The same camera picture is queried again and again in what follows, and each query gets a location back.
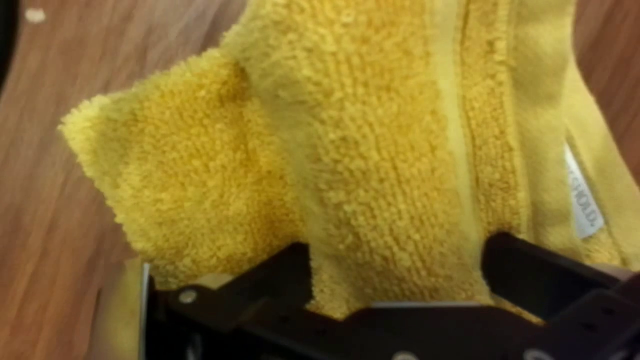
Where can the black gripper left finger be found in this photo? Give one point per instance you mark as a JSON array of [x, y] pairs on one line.
[[267, 280]]

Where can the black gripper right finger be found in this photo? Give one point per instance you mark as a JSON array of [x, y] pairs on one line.
[[541, 272]]

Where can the yellow terry towel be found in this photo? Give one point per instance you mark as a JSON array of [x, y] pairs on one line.
[[372, 147]]

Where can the silver metal wrist bracket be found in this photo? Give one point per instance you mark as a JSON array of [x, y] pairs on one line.
[[144, 313]]

